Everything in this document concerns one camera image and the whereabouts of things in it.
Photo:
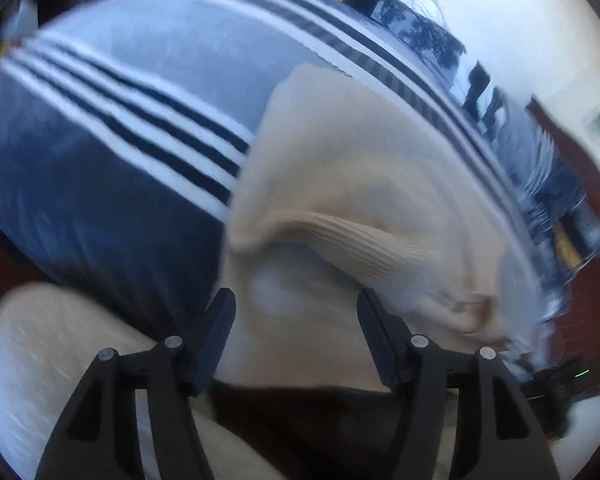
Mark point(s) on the white plastic jug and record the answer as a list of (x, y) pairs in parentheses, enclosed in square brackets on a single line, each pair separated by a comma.
[(20, 21)]

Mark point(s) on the beige knit sweater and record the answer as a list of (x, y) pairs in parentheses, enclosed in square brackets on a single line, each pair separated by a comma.
[(343, 190)]

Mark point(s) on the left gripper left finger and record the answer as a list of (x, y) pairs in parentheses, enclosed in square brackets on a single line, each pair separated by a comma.
[(96, 435)]

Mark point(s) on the navy yellow striped pillow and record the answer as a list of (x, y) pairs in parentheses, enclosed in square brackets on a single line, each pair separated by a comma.
[(550, 192)]

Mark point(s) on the wall thermostat panel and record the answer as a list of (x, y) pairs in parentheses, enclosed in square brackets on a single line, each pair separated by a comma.
[(592, 125)]

